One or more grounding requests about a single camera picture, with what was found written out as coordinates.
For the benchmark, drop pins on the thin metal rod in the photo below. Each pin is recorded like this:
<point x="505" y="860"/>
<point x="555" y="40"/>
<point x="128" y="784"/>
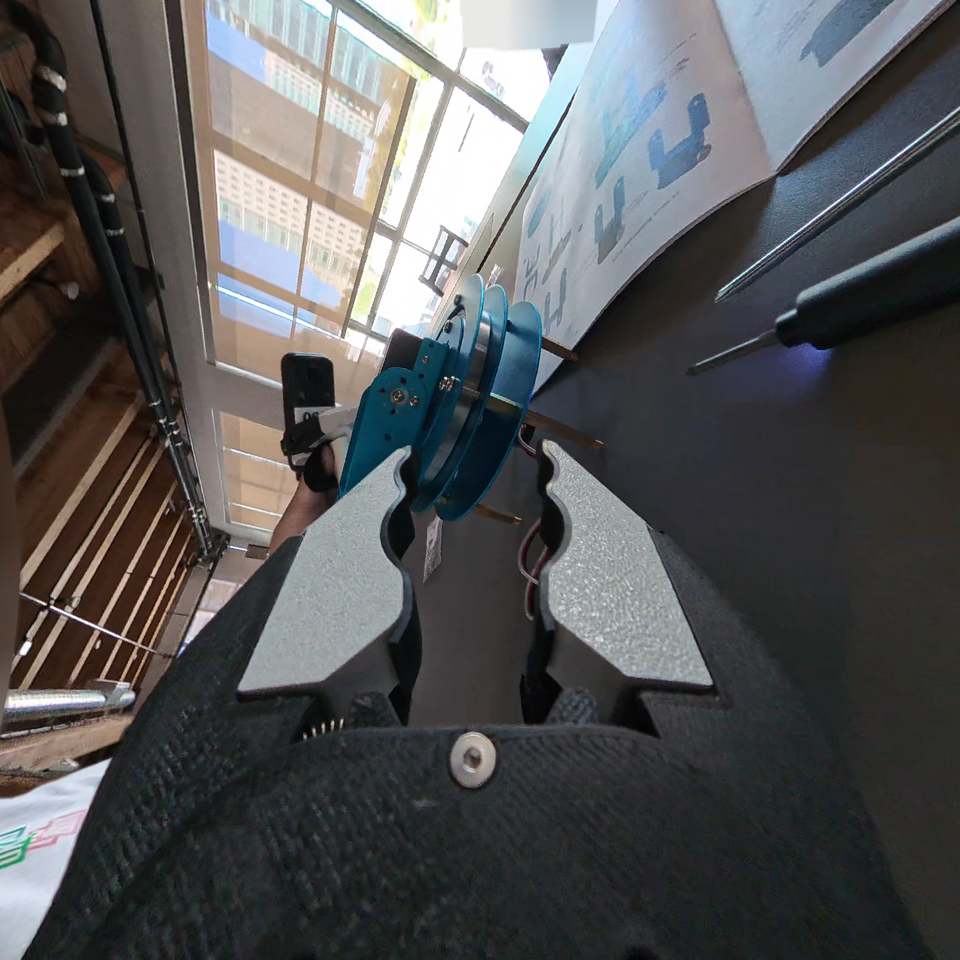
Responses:
<point x="832" y="217"/>

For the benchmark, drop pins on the large window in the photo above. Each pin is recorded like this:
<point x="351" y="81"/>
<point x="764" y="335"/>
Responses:
<point x="300" y="187"/>

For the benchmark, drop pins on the instruction sheet with blue print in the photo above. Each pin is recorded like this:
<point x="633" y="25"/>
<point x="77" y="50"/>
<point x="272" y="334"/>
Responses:
<point x="637" y="187"/>

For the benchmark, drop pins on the black metal tie rod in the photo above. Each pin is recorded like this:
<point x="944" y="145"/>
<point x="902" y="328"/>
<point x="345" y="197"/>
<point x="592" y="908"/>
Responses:
<point x="97" y="622"/>

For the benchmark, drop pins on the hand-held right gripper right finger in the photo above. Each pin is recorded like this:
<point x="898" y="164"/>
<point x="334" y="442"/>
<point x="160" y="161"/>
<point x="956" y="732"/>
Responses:
<point x="615" y="592"/>

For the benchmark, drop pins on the instruction sheet with grey print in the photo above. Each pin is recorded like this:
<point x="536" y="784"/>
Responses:
<point x="825" y="75"/>

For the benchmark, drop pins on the black frame stand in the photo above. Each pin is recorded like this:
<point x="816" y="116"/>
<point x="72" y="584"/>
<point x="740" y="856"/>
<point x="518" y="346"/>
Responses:
<point x="442" y="259"/>

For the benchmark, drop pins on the black electric screwdriver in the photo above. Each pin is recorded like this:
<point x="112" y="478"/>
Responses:
<point x="885" y="292"/>

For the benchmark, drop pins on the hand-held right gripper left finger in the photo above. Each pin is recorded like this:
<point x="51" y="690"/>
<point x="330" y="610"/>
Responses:
<point x="337" y="585"/>

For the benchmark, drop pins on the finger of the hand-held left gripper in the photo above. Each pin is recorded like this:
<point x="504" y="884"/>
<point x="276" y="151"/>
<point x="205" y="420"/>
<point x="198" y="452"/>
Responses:
<point x="337" y="426"/>

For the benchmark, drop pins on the person's left forearm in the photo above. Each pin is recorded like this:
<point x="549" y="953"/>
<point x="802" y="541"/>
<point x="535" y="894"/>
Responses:
<point x="292" y="521"/>

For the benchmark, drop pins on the black insulated pipes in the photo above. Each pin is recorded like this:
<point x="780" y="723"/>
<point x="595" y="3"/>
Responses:
<point x="97" y="225"/>

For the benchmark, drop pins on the blue toy robot arm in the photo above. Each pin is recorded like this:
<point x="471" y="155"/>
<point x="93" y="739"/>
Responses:
<point x="450" y="420"/>

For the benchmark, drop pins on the silver ventilation duct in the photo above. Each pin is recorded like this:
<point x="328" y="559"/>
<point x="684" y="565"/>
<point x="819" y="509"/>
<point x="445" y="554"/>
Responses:
<point x="60" y="701"/>

